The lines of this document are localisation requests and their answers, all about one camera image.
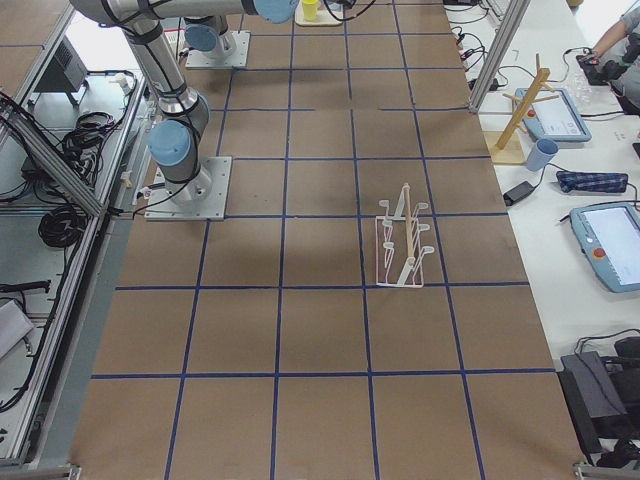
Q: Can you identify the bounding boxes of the grey control box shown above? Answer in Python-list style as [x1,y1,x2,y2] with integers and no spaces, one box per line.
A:
[28,36,88,107]

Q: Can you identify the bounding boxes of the bright yellow cup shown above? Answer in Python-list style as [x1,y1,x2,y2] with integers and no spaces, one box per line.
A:
[300,0,319,22]

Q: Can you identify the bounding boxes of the black equipment case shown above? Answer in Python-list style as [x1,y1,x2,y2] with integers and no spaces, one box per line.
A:
[558,329,639,469]

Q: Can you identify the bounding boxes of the cream plastic tray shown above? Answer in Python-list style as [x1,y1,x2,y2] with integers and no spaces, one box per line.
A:
[294,3,344,27]

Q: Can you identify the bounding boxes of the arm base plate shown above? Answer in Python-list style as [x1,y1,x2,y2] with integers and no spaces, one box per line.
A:
[185,25,250,70]
[144,156,232,221]

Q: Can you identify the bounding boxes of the coiled black cable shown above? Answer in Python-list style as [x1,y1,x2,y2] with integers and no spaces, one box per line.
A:
[38,203,86,250]

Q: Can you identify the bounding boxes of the near teach pendant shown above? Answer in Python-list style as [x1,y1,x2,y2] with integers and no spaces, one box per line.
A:
[569,202,639,293]

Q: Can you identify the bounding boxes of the light blue cup on desk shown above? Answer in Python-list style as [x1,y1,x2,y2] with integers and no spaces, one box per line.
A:
[525,138,559,172]

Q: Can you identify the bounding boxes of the aluminium frame post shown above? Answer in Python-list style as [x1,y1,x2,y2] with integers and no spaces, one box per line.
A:
[468,0,530,113]

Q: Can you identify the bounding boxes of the teach pendant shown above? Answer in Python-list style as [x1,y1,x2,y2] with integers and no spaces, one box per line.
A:
[523,88,592,143]
[569,202,639,293]

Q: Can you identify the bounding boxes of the black game controller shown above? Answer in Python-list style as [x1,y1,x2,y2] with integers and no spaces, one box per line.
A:
[576,55,629,86]

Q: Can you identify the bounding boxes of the person's forearm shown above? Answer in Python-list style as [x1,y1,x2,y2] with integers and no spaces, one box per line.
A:
[592,8,639,57]

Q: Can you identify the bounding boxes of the far teach pendant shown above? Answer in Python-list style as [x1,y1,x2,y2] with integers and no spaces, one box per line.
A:
[523,88,592,143]

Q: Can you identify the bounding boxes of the black power adapter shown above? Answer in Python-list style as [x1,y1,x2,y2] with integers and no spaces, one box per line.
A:
[503,181,536,207]

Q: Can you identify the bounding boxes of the wooden cup tree stand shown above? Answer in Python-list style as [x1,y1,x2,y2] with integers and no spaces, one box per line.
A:
[485,55,559,165]

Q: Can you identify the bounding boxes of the blue plaid pouch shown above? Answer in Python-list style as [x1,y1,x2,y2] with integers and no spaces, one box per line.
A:
[556,171,629,193]

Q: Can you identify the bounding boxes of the white wire cup rack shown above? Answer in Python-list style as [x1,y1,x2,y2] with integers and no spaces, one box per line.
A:
[374,183,435,289]

